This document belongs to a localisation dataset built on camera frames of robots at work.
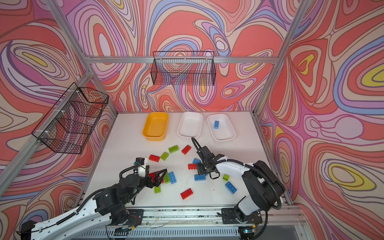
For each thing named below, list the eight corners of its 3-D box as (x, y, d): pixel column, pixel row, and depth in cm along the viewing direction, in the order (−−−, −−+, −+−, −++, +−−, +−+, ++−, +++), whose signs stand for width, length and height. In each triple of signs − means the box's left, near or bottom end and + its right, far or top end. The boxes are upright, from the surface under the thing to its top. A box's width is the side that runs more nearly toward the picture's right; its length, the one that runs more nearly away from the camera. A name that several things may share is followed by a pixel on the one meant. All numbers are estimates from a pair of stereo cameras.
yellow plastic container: (142, 141, 105) (140, 137, 101) (148, 116, 120) (147, 112, 116) (165, 141, 105) (164, 137, 101) (169, 116, 120) (168, 112, 116)
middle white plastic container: (177, 140, 105) (176, 135, 100) (179, 117, 119) (179, 111, 114) (203, 140, 105) (203, 135, 100) (202, 117, 119) (202, 111, 114)
